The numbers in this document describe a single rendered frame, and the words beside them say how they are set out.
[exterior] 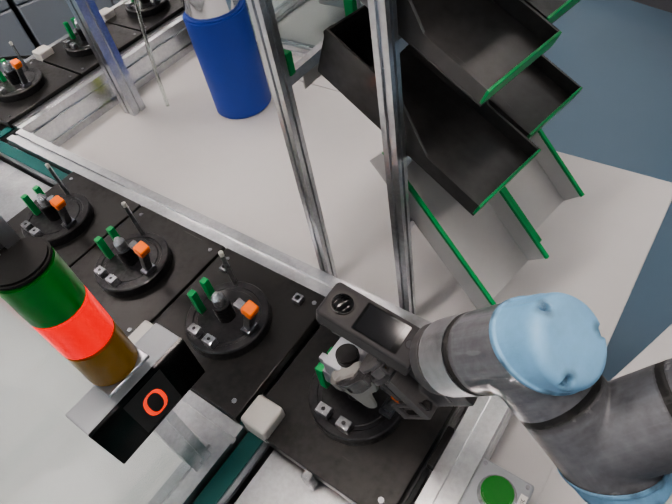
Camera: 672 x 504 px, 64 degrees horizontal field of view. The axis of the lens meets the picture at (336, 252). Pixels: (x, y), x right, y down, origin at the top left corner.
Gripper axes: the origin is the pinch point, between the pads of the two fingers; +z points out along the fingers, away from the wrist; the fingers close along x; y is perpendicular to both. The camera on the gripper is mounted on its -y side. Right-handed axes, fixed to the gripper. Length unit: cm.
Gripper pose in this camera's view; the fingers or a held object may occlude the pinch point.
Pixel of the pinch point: (345, 359)
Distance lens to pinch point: 70.8
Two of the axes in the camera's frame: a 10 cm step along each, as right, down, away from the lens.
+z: -4.1, 2.6, 8.8
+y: 7.1, 6.9, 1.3
